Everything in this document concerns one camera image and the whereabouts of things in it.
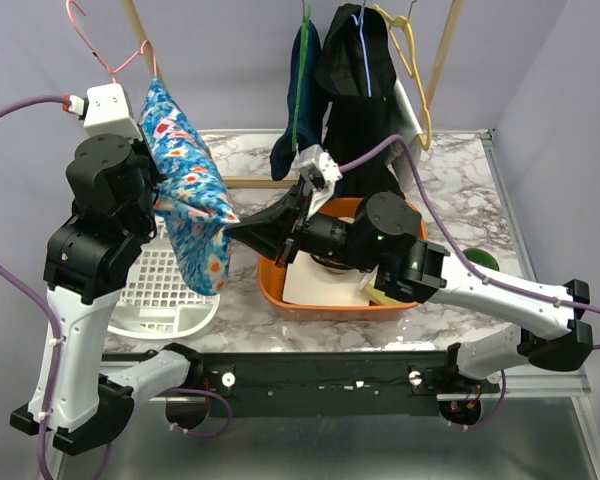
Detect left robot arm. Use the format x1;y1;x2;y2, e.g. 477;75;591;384
10;134;203;456

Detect yellow cup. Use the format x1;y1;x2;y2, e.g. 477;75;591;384
361;282;403;306

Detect white bowl with dark rim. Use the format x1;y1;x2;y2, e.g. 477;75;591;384
310;254;377;274

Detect white square plate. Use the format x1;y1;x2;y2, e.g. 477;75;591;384
282;252;369;307

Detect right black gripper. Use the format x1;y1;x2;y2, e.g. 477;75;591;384
223;185;379;275

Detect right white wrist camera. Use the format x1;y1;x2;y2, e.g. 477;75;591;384
299;144;343;219

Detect yellow hanger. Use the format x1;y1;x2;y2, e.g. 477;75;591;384
372;4;433;151

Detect light blue hanger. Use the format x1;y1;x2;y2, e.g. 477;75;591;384
352;0;373;98

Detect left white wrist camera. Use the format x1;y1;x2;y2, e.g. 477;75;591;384
63;83;142;141

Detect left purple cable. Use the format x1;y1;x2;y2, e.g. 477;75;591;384
0;94;231;480

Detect white laundry basket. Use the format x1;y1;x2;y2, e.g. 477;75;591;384
108;218;220;341

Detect dark blue denim skirt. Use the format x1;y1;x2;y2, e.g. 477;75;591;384
269;20;327;181

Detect grey white garment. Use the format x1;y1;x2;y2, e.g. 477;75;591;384
388;79;424;180

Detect green bowl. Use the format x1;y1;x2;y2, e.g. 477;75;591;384
463;248;500;271

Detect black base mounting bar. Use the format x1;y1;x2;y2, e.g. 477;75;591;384
99;349;501;419

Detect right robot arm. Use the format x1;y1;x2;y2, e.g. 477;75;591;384
226;187;593;392

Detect wooden clothes rack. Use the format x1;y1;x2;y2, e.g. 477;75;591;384
120;0;464;190

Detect pink wire hanger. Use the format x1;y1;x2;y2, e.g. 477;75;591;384
63;1;163;85

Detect black garment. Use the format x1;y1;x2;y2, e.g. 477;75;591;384
313;3;411;201

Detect green hanger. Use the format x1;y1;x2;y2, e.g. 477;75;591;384
291;0;311;153

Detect floral blue skirt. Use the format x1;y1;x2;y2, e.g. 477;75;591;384
139;77;239;296

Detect orange plastic tub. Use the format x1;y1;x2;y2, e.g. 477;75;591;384
257;197;429;322

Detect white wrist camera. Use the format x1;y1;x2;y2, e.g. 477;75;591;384
63;83;142;141
299;144;343;219

